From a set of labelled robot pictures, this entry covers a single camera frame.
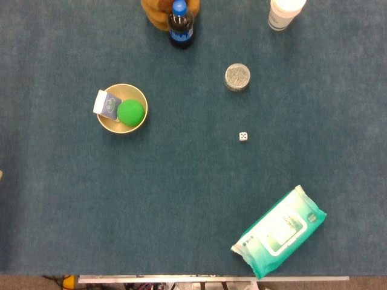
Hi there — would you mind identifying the round clear jar of staples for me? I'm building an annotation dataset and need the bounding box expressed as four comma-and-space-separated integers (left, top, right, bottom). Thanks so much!
224, 62, 252, 92

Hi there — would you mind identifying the small blue white carton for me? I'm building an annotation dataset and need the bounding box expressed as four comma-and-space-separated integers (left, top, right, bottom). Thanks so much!
93, 89, 123, 123

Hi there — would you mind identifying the beige bowl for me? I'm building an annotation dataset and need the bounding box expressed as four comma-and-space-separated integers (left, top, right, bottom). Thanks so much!
96, 83, 149, 135

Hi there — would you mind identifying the brown plush toy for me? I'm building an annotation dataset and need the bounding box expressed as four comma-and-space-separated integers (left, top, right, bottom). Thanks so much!
140, 0, 201, 32

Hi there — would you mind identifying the metal frame rail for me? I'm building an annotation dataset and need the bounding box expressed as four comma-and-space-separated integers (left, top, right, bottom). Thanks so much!
77, 274, 350, 284

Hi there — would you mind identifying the teal felt table cloth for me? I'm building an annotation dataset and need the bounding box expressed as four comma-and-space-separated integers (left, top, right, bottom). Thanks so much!
0, 0, 387, 277

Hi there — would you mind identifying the green ball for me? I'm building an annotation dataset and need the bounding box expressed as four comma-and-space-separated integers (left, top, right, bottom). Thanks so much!
117, 98, 145, 127

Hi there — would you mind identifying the cola bottle with blue label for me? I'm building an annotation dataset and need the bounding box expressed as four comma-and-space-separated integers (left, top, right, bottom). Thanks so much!
167, 0, 195, 49

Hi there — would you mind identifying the green wet wipes pack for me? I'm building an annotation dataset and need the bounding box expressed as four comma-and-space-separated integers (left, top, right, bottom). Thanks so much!
230, 184, 328, 280

